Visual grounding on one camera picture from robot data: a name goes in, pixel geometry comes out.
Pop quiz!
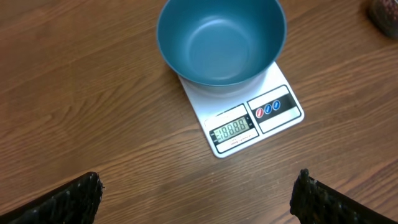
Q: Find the clear plastic food container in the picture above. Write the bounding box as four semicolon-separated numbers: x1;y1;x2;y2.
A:
368;0;397;40

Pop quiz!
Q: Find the white digital kitchen scale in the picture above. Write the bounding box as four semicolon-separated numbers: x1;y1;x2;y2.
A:
180;63;305;158

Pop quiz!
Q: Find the teal plastic bowl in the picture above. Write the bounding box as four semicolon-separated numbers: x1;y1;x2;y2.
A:
156;0;287;86

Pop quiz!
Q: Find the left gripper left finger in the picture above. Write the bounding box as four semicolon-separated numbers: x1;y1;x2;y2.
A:
1;172;103;224

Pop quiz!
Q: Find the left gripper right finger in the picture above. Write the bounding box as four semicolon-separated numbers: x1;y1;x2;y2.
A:
290;169;397;224

